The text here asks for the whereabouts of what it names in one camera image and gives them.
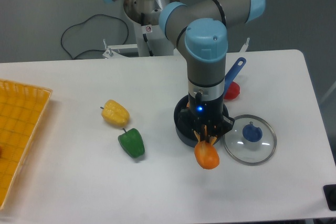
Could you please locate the black cable on floor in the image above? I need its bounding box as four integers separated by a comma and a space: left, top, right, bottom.
60, 14, 130, 60

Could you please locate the green bell pepper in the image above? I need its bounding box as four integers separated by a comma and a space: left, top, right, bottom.
118, 128, 145, 158

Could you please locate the white metal bracket frame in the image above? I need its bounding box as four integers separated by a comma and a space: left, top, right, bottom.
102, 39, 139, 59

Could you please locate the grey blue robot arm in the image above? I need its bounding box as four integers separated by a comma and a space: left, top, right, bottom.
105, 0, 266, 147

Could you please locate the red bell pepper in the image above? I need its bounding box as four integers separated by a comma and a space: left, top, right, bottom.
224, 81, 240, 100

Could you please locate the black pot blue handle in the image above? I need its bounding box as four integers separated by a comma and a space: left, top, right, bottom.
174, 57, 246, 147

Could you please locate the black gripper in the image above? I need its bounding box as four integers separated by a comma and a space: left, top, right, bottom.
178, 94, 235, 145

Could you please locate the yellow bell pepper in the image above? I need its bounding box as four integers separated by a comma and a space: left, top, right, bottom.
101, 100, 130, 127

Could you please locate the orange bell pepper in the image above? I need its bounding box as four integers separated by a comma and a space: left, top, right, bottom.
194, 141, 220, 169

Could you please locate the glass lid blue knob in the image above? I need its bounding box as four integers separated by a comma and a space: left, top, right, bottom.
223, 114, 277, 166

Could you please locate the black object table corner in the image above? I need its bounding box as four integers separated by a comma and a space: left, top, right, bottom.
323, 184, 336, 211

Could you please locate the yellow plastic basket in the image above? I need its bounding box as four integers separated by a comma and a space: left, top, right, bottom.
1, 79, 53, 209

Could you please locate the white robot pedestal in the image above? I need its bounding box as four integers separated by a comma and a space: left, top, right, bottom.
123, 0, 179, 57

